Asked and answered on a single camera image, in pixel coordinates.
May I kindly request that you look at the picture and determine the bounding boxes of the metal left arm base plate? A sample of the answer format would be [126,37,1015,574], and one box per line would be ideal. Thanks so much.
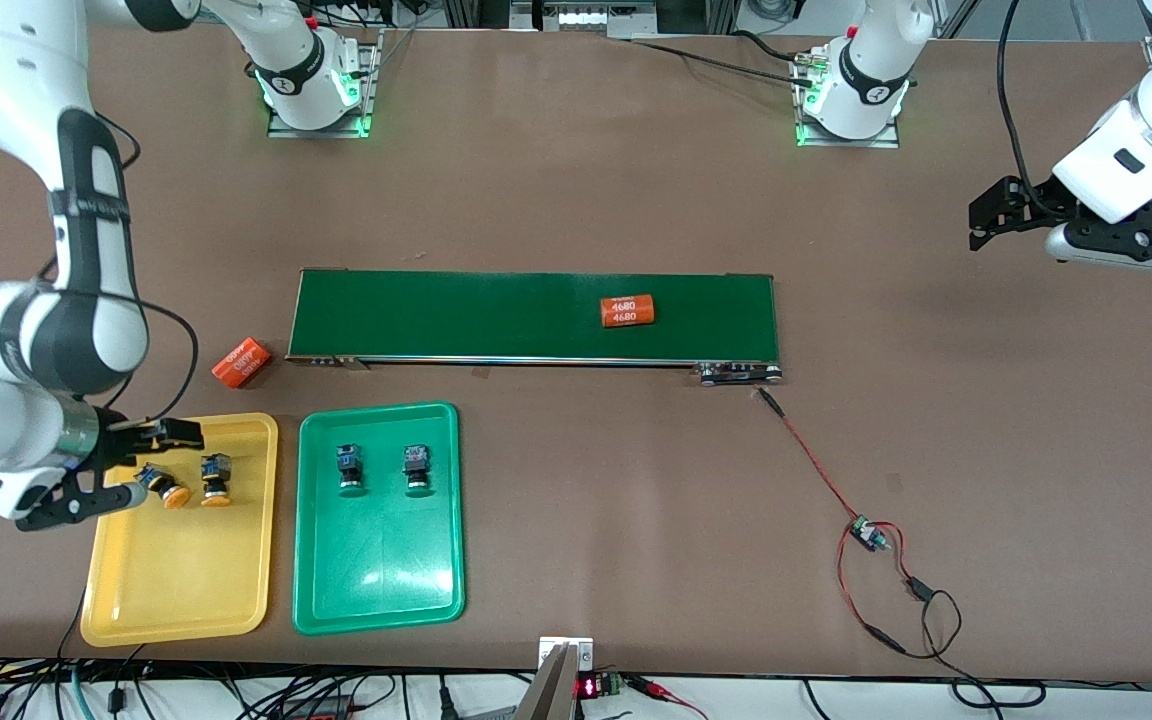
[794,45,902,149]

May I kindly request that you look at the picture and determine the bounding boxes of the green plastic tray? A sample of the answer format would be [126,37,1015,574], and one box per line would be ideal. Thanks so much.
[292,401,466,636]

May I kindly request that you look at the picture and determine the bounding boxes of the red alligator clip lead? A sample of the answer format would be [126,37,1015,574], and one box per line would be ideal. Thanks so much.
[626,675,709,720]

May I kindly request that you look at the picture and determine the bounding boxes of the red black conveyor wire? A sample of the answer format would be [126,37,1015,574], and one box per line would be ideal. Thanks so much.
[756,386,1047,709]

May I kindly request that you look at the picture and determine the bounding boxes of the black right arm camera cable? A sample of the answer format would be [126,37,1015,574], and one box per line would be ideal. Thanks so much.
[36,110,201,421]

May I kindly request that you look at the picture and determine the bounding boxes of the black orange power adapter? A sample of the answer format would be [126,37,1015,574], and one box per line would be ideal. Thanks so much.
[281,695,352,720]

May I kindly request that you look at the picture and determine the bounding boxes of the thin black power cable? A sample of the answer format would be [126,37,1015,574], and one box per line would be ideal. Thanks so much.
[626,30,822,89]

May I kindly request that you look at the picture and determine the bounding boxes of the metal rack with white lights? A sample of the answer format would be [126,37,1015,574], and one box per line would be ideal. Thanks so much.
[441,0,742,41]

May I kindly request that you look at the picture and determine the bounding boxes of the yellow plastic tray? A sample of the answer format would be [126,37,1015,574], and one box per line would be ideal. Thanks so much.
[80,412,279,648]

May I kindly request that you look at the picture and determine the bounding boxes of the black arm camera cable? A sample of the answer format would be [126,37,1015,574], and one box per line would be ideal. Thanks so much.
[997,0,1062,216]
[36,110,201,421]

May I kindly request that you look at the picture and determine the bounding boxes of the green conveyor belt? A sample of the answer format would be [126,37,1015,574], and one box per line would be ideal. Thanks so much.
[286,268,785,388]

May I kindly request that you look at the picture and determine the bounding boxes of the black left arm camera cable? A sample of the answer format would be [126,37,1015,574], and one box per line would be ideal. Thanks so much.
[997,0,1062,216]

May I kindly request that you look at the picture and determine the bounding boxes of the orange cylinder white 4680 print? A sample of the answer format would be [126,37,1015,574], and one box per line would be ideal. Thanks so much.
[211,337,274,390]
[600,294,658,329]

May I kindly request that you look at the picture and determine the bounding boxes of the yellow push button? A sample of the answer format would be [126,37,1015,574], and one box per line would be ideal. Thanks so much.
[134,463,192,511]
[199,453,234,509]

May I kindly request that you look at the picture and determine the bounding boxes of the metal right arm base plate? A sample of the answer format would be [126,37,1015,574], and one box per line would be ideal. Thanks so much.
[268,30,382,139]

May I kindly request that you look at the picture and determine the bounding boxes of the green push button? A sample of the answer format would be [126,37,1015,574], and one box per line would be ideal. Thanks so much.
[334,445,369,498]
[402,444,435,497]

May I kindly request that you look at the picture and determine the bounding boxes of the grey metal camera mount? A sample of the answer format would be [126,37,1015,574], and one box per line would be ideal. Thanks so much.
[516,636,595,720]

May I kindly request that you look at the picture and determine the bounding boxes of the small speed controller board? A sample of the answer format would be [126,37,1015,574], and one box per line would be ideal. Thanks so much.
[849,514,894,554]

